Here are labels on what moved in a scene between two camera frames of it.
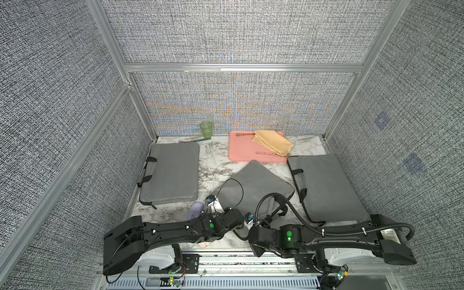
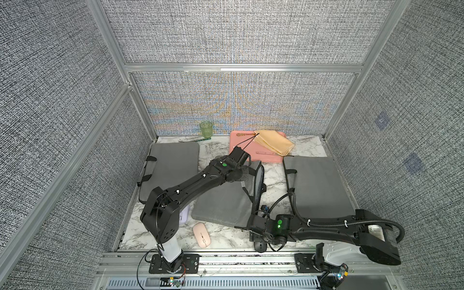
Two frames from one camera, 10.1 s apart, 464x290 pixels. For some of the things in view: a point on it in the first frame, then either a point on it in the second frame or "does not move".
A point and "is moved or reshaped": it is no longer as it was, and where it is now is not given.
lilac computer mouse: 196,209 -> 183,214
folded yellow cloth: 272,139 does not move
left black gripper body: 228,210 -> 241,174
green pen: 202,139 does not move
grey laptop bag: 246,188 is moved or reshaped
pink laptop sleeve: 241,148 does not move
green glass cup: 206,129 does not move
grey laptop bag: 170,174 does not move
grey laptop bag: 325,192 is moved or reshaped
